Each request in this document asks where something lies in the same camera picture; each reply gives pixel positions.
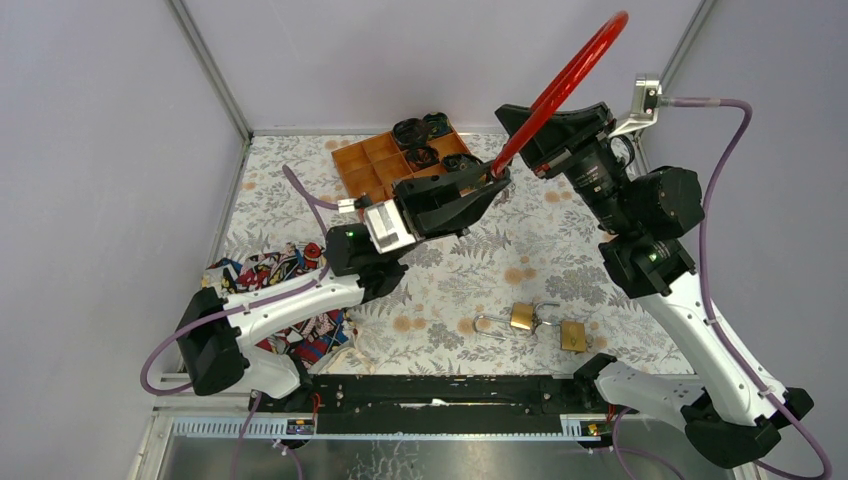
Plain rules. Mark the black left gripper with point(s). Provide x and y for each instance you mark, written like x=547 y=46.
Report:
x=411 y=208

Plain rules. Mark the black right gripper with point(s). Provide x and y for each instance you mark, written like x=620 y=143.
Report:
x=566 y=137

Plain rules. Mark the red cable lock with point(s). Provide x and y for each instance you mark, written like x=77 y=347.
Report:
x=561 y=87

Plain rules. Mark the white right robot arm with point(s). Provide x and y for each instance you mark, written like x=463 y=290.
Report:
x=734 y=412

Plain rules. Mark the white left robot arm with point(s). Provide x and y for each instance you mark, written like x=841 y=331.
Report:
x=218 y=336

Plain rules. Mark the dark rolled sock right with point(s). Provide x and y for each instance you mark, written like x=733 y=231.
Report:
x=460 y=162

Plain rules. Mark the dark rolled sock middle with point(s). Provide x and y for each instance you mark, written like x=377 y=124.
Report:
x=422 y=157

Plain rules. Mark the dark green rolled sock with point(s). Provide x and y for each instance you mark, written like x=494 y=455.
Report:
x=438 y=124

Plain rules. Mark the orange compartment tray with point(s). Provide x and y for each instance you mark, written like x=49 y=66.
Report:
x=372 y=166

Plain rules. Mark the brass padlock with long shackle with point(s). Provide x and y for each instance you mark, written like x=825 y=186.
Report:
x=522 y=321

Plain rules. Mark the brass padlock right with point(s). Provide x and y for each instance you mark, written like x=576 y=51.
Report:
x=572 y=335

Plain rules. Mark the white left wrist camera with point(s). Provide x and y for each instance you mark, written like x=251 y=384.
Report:
x=384 y=221

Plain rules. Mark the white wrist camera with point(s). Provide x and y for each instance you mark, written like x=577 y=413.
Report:
x=384 y=221
x=643 y=112

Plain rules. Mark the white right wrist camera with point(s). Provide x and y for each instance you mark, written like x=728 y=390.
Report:
x=643 y=112

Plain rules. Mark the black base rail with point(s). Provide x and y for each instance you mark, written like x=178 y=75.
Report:
x=442 y=405

